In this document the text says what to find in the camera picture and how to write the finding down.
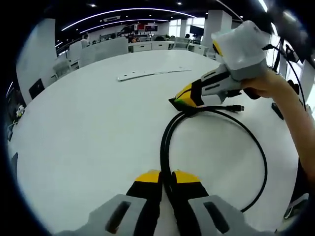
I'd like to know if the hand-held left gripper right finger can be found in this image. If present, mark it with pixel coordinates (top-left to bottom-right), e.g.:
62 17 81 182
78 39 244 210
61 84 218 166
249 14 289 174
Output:
171 169 252 236

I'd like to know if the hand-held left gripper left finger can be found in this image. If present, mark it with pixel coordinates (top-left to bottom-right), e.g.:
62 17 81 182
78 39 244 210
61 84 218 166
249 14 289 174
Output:
57 169 162 236

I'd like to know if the black charging cable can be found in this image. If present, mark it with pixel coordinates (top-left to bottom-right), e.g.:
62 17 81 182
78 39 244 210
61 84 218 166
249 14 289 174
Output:
160 104 268 213

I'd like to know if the person's right hand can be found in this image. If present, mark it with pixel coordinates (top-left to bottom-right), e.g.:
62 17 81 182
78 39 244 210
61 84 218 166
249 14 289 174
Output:
240 70 291 99

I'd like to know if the small black monitor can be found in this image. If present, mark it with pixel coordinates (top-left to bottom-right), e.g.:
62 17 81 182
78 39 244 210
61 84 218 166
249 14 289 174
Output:
189 25 204 35

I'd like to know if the black computer mouse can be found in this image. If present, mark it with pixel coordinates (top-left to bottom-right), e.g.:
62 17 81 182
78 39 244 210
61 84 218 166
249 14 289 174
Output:
271 102 284 120

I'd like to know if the white flat strip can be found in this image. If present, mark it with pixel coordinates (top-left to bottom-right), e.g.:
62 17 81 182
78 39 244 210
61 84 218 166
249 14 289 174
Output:
117 68 192 82

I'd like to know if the black box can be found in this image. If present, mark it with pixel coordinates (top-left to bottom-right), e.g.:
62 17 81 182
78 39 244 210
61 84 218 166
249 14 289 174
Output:
29 78 45 99

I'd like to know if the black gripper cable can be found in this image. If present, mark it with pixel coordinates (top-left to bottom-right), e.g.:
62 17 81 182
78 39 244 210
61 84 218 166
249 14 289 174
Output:
262 43 307 111

